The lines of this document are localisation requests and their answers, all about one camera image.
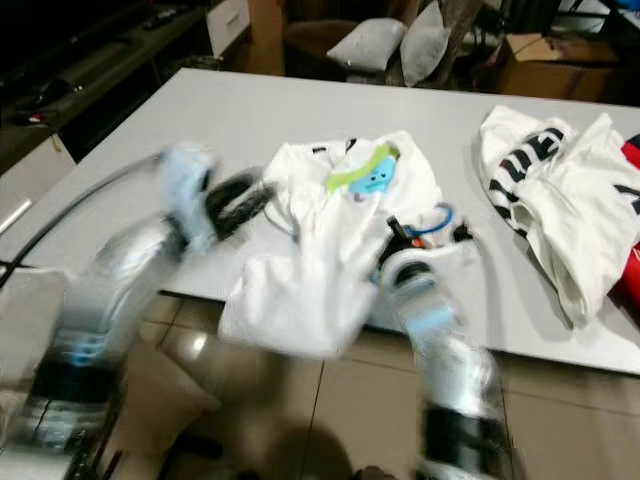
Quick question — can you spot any white cartoon print shirt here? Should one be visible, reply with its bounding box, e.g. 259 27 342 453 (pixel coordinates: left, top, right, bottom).
218 130 486 361

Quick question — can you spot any white black-striped garment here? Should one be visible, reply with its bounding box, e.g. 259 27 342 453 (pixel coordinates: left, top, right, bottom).
478 103 640 329

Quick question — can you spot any white box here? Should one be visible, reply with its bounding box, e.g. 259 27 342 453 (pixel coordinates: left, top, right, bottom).
208 0 251 58

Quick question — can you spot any brown chair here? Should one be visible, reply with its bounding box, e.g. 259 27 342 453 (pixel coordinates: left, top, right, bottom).
282 18 371 76

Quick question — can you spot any black TV stand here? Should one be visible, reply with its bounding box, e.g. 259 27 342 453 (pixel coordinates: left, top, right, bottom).
0 0 211 166

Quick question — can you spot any grey pillow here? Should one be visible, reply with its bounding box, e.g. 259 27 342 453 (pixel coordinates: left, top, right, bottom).
400 0 451 87
327 18 408 73

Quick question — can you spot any white drawer unit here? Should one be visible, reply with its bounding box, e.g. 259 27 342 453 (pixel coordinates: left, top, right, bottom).
0 130 76 236

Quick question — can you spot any cardboard box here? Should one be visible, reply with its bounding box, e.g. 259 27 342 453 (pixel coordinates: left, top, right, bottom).
495 32 623 101

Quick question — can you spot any red garment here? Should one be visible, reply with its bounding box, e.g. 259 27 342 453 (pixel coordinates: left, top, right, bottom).
605 138 640 313

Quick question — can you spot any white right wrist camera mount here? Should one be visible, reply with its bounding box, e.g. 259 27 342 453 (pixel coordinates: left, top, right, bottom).
375 250 441 293

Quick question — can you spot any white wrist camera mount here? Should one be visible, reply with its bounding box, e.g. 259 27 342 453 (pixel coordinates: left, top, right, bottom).
375 250 441 293
160 145 223 251

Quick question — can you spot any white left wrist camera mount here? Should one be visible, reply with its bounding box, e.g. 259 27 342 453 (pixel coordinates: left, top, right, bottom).
160 145 223 251

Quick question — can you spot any brown wooden post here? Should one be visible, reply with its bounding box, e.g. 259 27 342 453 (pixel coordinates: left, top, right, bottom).
248 0 285 77

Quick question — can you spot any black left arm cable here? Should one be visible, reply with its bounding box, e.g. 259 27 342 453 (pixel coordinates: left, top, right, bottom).
0 150 176 291

